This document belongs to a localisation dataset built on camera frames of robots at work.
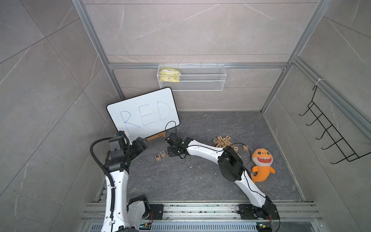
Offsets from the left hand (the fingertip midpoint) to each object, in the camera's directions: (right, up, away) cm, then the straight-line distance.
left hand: (143, 141), depth 76 cm
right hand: (+13, -9, +18) cm, 24 cm away
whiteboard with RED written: (-4, +15, +16) cm, 22 cm away
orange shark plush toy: (+69, -12, +9) cm, 71 cm away
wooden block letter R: (+5, -12, +15) cm, 19 cm away
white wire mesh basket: (+27, +42, +22) cm, 54 cm away
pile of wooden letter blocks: (+48, -4, +22) cm, 53 cm away
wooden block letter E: (+8, -10, +17) cm, 21 cm away
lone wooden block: (+63, -7, +20) cm, 66 cm away
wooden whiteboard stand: (+6, +2, +23) cm, 24 cm away
